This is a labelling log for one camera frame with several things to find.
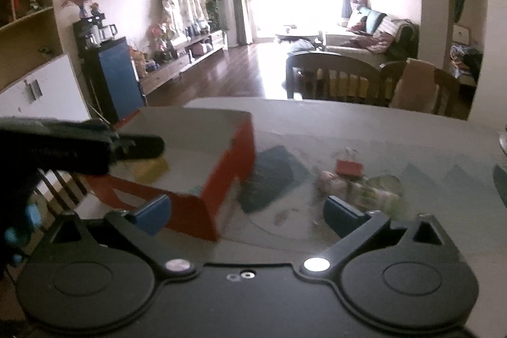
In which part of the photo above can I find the red cardboard box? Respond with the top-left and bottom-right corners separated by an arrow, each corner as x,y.
86,106 -> 256,242

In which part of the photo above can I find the dark wooden dining chair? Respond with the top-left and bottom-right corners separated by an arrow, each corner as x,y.
285,51 -> 380,105

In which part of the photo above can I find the red binder clip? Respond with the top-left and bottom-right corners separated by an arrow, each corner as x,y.
335,148 -> 363,179

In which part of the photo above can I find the blue black cabinet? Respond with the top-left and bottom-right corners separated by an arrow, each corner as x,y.
73,14 -> 145,124

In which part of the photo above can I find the beige sofa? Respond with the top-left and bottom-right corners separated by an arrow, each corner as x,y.
322,6 -> 419,68

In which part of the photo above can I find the green label plastic jar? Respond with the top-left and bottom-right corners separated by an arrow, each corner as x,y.
346,183 -> 401,217

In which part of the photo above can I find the white cupboard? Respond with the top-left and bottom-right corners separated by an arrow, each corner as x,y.
0,54 -> 90,122

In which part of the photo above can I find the grey correction tape dispenser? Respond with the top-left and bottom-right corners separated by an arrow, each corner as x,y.
367,174 -> 403,194

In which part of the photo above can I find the near wooden chair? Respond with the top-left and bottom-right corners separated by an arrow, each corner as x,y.
29,171 -> 88,221

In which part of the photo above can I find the pink pig figurine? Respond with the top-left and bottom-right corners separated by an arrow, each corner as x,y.
316,171 -> 348,198

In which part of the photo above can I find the wooden tv cabinet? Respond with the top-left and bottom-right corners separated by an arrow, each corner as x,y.
140,30 -> 227,95

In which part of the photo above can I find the wooden chair with cloth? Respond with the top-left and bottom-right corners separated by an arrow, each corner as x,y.
378,58 -> 460,118

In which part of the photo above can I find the yellow small box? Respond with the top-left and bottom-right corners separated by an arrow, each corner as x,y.
129,157 -> 169,184

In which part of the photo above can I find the round coffee table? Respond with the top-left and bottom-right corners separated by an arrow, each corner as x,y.
275,26 -> 323,50

